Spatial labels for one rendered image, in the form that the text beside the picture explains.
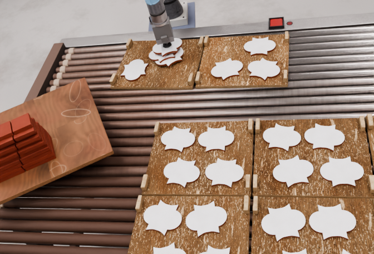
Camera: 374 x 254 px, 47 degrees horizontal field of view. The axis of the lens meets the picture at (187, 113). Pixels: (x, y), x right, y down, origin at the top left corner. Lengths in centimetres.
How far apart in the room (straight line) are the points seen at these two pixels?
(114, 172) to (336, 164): 85
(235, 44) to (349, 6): 196
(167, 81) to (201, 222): 77
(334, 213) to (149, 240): 63
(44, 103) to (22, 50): 248
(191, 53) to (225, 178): 77
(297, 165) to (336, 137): 19
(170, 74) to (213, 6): 216
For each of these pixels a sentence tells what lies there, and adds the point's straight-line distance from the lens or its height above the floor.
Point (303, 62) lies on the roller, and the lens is 206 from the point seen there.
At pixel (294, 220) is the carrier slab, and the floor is 95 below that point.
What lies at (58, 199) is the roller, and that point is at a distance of 182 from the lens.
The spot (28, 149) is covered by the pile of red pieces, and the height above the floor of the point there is 114.
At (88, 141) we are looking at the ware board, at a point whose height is 104.
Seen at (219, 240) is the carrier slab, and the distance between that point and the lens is 151.
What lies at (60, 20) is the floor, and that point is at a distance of 467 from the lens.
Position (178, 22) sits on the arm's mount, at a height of 89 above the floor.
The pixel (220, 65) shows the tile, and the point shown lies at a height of 95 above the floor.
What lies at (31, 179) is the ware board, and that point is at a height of 104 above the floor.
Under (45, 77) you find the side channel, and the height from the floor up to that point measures 95.
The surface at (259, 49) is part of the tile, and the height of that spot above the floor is 95.
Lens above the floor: 228
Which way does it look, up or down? 46 degrees down
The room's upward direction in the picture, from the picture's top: 16 degrees counter-clockwise
